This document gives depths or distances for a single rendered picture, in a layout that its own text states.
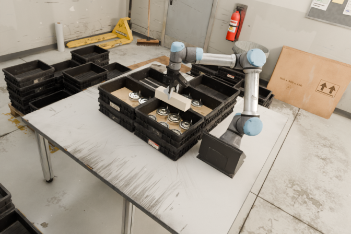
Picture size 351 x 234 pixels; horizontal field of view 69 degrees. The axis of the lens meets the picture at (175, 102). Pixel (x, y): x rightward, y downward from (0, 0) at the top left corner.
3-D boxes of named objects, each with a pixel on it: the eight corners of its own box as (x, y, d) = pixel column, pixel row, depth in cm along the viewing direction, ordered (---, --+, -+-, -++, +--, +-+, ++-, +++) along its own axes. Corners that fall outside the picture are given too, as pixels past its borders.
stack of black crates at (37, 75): (43, 92, 312) (38, 58, 288) (59, 102, 300) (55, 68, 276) (10, 105, 282) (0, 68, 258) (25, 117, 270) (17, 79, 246)
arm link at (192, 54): (198, 50, 160) (181, 48, 158) (204, 46, 149) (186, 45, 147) (198, 62, 160) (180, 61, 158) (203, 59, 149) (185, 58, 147)
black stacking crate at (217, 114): (221, 115, 205) (224, 103, 199) (201, 130, 184) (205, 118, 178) (182, 95, 223) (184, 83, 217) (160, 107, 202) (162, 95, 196)
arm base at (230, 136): (238, 151, 176) (245, 139, 177) (237, 149, 162) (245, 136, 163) (219, 141, 181) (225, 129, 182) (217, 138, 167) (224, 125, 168)
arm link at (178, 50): (187, 46, 145) (172, 45, 143) (184, 63, 150) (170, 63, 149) (184, 41, 151) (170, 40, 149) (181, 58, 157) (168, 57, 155)
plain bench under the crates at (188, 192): (264, 168, 276) (289, 117, 239) (188, 316, 157) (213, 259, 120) (150, 108, 341) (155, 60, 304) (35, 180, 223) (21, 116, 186)
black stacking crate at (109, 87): (160, 107, 202) (161, 95, 196) (132, 122, 181) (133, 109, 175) (125, 87, 220) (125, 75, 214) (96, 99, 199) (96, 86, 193)
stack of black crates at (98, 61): (95, 73, 371) (94, 44, 347) (109, 81, 359) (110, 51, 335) (71, 82, 342) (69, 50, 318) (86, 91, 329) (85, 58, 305)
